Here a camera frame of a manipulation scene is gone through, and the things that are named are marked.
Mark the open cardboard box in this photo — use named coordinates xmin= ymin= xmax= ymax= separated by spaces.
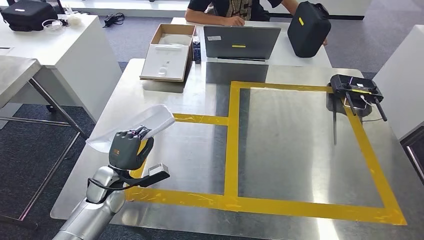
xmin=139 ymin=23 xmax=197 ymax=83

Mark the person's right hand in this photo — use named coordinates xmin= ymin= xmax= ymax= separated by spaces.
xmin=222 ymin=15 xmax=247 ymax=28

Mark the black adapter with cable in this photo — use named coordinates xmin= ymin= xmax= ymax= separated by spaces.
xmin=103 ymin=12 xmax=126 ymax=28

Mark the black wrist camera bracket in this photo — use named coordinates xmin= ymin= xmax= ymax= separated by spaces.
xmin=86 ymin=165 xmax=171 ymax=192

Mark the black bag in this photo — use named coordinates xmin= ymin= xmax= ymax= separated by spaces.
xmin=0 ymin=0 xmax=59 ymax=33

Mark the black remote controller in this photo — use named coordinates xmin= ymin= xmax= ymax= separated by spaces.
xmin=328 ymin=73 xmax=388 ymax=123

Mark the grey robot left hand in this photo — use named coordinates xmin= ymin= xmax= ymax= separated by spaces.
xmin=108 ymin=125 xmax=156 ymax=172

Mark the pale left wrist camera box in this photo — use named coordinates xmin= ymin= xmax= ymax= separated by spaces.
xmin=148 ymin=162 xmax=166 ymax=176

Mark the small yellow tape rectangle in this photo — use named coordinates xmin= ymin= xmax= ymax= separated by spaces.
xmin=125 ymin=113 xmax=233 ymax=204

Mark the white crumpled item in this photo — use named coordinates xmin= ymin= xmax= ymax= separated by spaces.
xmin=66 ymin=13 xmax=83 ymax=27

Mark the white curved plastic part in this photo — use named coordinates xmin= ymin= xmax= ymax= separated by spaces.
xmin=85 ymin=103 xmax=176 ymax=154

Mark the white coiled cable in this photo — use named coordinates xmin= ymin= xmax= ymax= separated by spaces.
xmin=41 ymin=19 xmax=64 ymax=33

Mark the black hard case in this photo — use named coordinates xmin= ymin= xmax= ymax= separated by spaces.
xmin=287 ymin=0 xmax=332 ymax=59

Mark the large yellow tape rectangle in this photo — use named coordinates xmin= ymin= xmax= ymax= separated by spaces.
xmin=224 ymin=80 xmax=408 ymax=227

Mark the steel workbench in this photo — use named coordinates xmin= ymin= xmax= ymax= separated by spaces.
xmin=399 ymin=125 xmax=424 ymax=185
xmin=0 ymin=55 xmax=90 ymax=230
xmin=49 ymin=57 xmax=424 ymax=240

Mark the grey laptop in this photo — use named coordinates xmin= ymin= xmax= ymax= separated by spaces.
xmin=202 ymin=25 xmax=282 ymax=63

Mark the dark blue small box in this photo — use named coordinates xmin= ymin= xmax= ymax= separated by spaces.
xmin=192 ymin=34 xmax=202 ymax=64

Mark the person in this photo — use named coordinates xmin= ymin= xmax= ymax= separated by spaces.
xmin=188 ymin=0 xmax=292 ymax=22

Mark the white desk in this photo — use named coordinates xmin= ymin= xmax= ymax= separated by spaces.
xmin=169 ymin=16 xmax=333 ymax=69
xmin=372 ymin=24 xmax=424 ymax=141
xmin=0 ymin=13 xmax=124 ymax=124

